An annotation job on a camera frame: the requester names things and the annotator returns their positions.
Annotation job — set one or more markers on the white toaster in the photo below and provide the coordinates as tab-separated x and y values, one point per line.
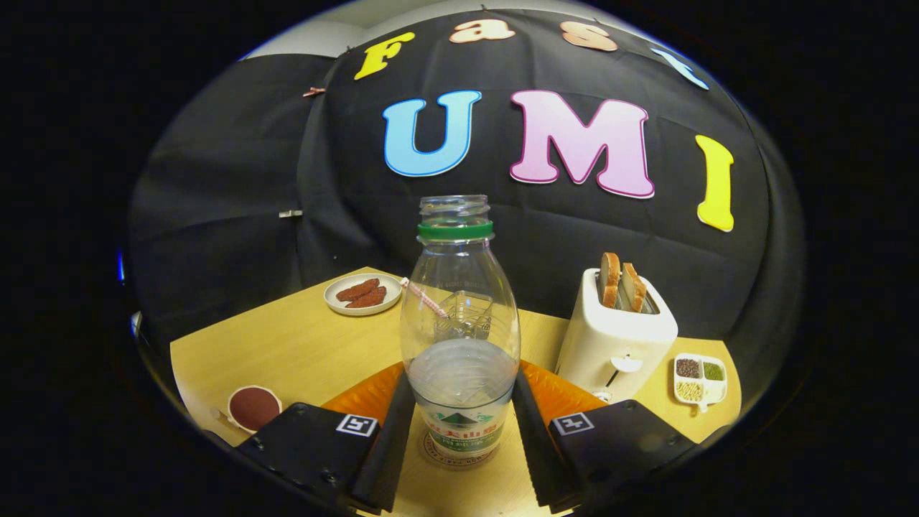
617	337

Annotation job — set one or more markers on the toast slice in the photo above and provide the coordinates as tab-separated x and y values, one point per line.
610	280
634	287

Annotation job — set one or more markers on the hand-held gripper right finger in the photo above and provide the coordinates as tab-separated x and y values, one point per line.
535	452

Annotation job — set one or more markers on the pink clip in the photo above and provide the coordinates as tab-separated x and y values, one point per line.
314	92

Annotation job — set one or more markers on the black backdrop cloth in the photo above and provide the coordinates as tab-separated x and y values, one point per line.
574	230

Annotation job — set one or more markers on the white round plate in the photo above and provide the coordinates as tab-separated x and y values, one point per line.
334	298

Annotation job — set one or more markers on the wooden table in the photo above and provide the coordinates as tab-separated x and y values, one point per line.
301	345

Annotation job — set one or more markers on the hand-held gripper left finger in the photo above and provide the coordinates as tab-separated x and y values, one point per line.
391	459

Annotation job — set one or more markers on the brown sausage piece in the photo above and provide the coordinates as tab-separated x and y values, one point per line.
367	299
357	289

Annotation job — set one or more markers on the red white striped straw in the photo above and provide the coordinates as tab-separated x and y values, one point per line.
411	287

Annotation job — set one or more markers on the round wooden coaster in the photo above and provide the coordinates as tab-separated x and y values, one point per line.
463	464

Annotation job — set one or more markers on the white divided seed dish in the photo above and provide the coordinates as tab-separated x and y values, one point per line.
700	384

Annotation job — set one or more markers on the clear plastic bottle green collar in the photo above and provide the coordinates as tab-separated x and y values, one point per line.
459	287

